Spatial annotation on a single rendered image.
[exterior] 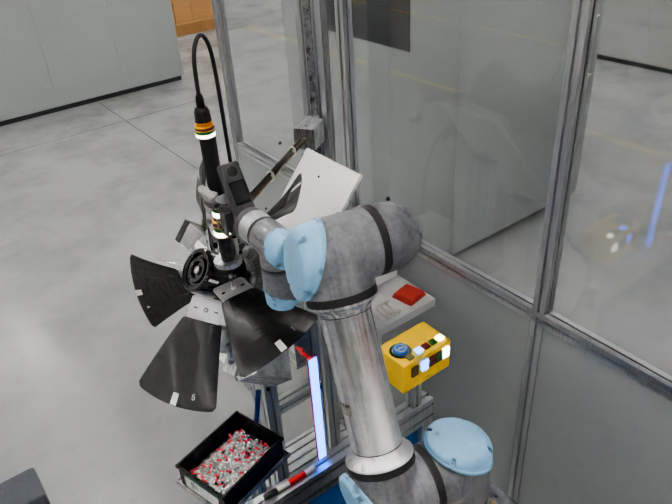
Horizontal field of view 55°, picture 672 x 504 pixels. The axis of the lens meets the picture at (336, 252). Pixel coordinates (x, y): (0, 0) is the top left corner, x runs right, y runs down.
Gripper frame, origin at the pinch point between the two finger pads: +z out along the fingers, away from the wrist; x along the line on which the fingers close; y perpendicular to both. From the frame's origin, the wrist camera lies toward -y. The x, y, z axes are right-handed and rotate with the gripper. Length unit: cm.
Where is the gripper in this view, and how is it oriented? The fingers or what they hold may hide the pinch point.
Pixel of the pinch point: (210, 183)
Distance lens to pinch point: 155.9
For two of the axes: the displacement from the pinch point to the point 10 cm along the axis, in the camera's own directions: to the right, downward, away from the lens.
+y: 0.5, 8.4, 5.5
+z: -5.8, -4.2, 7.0
